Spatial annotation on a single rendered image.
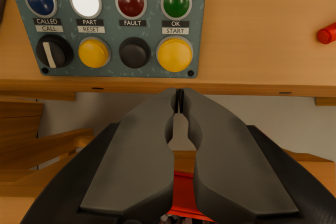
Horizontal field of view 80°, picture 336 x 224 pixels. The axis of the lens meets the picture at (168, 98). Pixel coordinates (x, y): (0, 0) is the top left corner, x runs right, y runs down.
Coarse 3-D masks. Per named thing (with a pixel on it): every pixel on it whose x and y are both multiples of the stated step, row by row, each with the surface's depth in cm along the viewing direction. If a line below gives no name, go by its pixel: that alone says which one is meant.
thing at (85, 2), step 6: (72, 0) 16; (78, 0) 15; (84, 0) 15; (90, 0) 15; (96, 0) 15; (78, 6) 16; (84, 6) 16; (90, 6) 16; (96, 6) 16; (84, 12) 16; (90, 12) 16
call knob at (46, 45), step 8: (40, 40) 17; (48, 40) 17; (56, 40) 17; (40, 48) 17; (48, 48) 17; (56, 48) 17; (64, 48) 17; (40, 56) 17; (48, 56) 17; (56, 56) 17; (64, 56) 17; (48, 64) 17; (56, 64) 17; (64, 64) 18
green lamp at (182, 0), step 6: (168, 0) 15; (174, 0) 15; (180, 0) 15; (186, 0) 15; (168, 6) 16; (174, 6) 15; (180, 6) 15; (186, 6) 16; (168, 12) 16; (174, 12) 16; (180, 12) 16
